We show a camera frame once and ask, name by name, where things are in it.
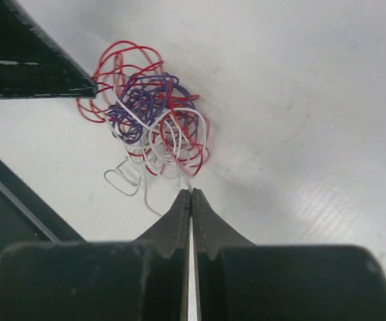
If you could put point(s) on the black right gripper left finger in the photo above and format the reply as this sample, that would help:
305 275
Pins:
143 279

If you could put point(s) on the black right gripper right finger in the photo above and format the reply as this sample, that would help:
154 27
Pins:
239 280

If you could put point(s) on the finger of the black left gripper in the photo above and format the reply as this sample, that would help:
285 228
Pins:
32 64

